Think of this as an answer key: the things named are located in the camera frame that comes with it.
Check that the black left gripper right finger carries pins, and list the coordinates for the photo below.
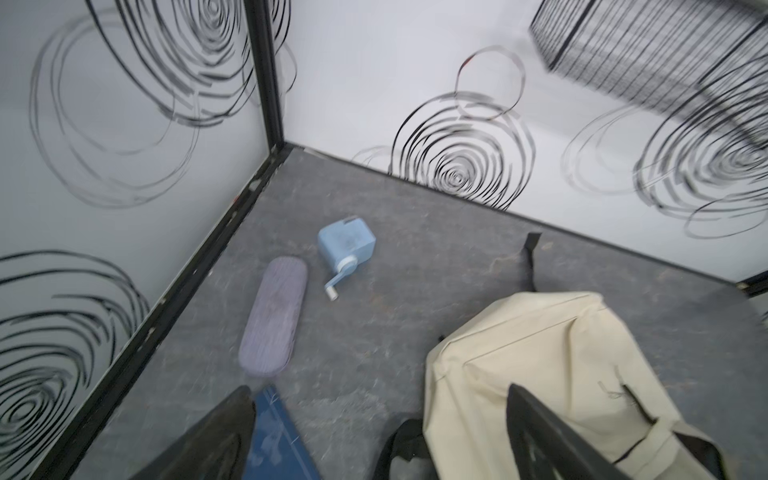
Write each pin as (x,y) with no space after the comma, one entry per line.
(545,447)

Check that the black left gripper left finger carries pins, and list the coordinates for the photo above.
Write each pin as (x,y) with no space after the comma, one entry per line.
(216,447)

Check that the dark blue book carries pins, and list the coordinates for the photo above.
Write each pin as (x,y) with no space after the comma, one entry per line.
(277,450)

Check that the cream canvas backpack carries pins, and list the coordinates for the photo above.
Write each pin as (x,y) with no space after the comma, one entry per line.
(573,353)

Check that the purple pencil case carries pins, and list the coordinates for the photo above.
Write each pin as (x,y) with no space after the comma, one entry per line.
(269,335)

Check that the light blue pencil sharpener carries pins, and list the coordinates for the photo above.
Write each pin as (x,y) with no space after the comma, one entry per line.
(345,245)

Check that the black wire basket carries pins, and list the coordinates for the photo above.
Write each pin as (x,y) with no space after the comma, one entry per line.
(658,54)

